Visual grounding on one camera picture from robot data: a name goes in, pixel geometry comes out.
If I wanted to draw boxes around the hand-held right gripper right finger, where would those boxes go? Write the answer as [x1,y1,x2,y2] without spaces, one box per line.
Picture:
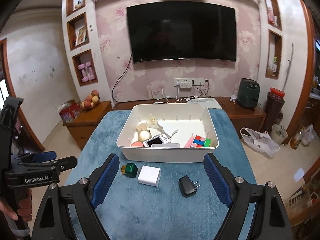
[203,152,293,240]

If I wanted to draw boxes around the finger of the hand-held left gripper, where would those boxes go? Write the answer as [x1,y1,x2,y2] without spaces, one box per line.
[15,151,57,164]
[16,156,78,173]

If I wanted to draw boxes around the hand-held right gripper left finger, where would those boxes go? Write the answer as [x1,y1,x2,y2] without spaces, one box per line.
[31,153,120,240]

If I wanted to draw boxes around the green perfume bottle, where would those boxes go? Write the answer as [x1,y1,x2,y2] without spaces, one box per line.
[121,163,138,179]

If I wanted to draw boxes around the black plug charger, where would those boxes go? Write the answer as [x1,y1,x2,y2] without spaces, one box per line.
[178,176,202,198]

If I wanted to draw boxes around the white charger block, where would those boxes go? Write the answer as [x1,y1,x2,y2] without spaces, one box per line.
[137,165,162,187]

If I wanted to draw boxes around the colourful puzzle cube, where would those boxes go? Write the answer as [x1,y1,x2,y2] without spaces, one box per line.
[191,135,212,148]

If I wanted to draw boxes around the round gold compact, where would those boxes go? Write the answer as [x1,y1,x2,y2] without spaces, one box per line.
[137,129,151,142]

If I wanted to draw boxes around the white plastic storage box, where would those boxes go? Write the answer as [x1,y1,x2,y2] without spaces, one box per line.
[116,103,220,163]

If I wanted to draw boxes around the white digital camera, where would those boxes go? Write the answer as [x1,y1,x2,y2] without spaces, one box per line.
[143,134,171,147]

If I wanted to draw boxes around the person's left hand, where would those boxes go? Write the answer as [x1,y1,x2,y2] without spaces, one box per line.
[0,196,33,223]

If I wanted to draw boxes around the wooden side cabinet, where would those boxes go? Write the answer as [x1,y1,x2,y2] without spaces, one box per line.
[62,101,112,150]

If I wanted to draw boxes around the white plastic bag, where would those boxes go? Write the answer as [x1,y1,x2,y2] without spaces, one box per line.
[240,127,280,156]

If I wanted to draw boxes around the blue embossed blanket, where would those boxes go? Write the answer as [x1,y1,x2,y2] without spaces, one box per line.
[59,109,258,240]

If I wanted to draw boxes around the pile of red yellow fruit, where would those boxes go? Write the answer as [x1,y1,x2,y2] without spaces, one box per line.
[80,90,100,108]

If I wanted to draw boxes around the white bucket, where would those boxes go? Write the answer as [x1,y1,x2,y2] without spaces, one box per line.
[271,124,288,145]

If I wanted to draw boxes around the white power strip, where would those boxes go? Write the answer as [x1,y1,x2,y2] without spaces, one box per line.
[187,97,222,109]

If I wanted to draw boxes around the printed cardboard box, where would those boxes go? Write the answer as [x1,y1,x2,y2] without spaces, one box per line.
[286,187,320,218]

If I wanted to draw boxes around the brown wicker basket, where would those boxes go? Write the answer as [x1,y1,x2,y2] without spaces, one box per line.
[262,94,285,133]

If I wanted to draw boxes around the pink dumbbell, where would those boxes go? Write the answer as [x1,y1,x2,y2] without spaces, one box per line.
[86,61,97,80]
[78,64,88,82]

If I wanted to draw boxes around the dark green air fryer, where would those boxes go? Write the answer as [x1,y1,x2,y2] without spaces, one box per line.
[237,78,261,110]

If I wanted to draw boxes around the oil bottle in bag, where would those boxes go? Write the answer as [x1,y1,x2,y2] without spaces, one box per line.
[290,124,314,148]

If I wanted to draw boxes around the red lidded container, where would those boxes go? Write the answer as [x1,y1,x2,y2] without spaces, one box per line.
[269,87,285,98]

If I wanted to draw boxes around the picture book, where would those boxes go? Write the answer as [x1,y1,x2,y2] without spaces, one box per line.
[75,27,88,47]

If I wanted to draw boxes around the thin leaning pole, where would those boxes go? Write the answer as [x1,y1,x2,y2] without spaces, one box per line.
[282,43,294,93]

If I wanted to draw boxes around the black curved television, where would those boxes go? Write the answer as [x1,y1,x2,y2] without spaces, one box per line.
[126,1,237,64]

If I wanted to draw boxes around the black wire fruit basket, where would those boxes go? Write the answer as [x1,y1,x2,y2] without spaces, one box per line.
[80,97,101,112]

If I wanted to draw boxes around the black plug cable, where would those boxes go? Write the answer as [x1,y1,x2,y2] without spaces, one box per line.
[192,79,210,98]

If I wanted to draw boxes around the white cable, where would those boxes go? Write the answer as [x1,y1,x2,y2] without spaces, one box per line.
[153,89,180,105]

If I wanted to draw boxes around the black television cable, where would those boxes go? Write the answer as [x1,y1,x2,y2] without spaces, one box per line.
[112,52,133,103]

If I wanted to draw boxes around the white wall socket panel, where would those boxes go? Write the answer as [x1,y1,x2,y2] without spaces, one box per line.
[174,78,204,86]

